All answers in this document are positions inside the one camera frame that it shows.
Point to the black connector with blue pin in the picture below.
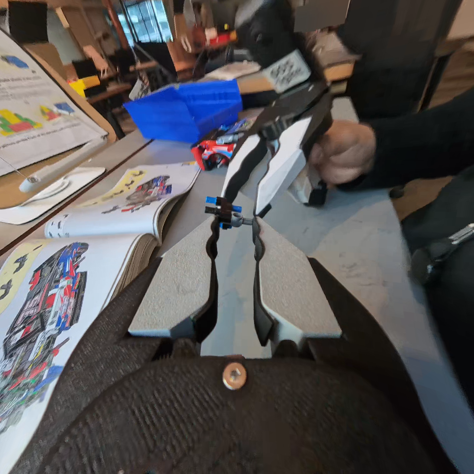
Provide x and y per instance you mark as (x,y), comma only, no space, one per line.
(222,207)

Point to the white sheet holder stand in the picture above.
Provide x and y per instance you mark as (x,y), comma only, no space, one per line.
(66,177)

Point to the person's black clothing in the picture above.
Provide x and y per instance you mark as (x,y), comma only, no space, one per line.
(451,333)

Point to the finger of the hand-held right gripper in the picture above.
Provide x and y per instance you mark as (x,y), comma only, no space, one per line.
(242,157)
(285,163)

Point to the open building instruction book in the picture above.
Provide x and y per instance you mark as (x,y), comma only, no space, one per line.
(122,222)

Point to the toy brick race car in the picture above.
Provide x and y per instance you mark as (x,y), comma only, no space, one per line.
(213,150)

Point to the printed instruction sheet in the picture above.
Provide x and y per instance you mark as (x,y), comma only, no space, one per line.
(33,100)

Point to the grey desk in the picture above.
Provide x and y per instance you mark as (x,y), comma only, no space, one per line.
(351,240)

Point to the blue plastic bin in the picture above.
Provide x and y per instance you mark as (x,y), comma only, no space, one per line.
(177,111)

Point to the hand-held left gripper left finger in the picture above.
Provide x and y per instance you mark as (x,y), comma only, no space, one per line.
(174,289)

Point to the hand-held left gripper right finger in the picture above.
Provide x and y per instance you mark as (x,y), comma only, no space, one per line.
(296,292)

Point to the person's right forearm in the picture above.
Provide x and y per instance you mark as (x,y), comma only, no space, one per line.
(426,140)

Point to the person's right hand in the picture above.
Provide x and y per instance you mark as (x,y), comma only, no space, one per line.
(344,152)

